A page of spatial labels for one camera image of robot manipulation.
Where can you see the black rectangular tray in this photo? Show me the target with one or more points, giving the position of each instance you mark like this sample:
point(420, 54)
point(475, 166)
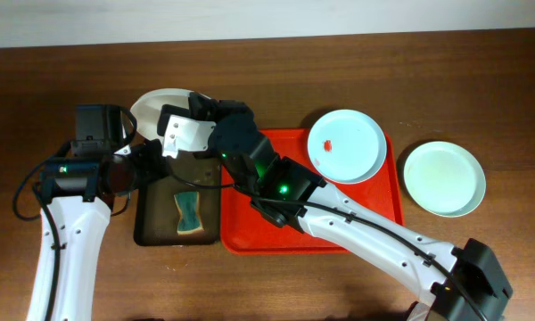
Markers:
point(157, 214)

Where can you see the white plate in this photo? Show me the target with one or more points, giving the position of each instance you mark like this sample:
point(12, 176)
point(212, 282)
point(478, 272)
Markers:
point(147, 109)

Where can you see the red plastic tray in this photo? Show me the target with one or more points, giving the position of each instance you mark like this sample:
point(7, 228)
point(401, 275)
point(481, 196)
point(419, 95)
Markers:
point(244, 231)

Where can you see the green yellow sponge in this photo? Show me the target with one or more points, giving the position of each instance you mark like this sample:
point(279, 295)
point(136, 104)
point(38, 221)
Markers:
point(188, 205)

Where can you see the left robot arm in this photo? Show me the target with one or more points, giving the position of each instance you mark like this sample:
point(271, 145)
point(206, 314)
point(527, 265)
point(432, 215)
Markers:
point(75, 191)

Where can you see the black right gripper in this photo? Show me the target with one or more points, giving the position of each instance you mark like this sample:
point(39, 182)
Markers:
point(201, 109)

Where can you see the light blue plate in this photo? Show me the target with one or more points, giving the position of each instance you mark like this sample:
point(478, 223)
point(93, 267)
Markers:
point(347, 147)

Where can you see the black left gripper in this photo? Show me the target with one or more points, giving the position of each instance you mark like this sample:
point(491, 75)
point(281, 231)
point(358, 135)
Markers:
point(151, 156)

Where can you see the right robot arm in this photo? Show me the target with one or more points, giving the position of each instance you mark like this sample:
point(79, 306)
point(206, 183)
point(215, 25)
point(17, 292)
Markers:
point(454, 283)

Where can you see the pale green plate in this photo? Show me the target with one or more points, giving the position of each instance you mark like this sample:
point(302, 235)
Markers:
point(444, 179)

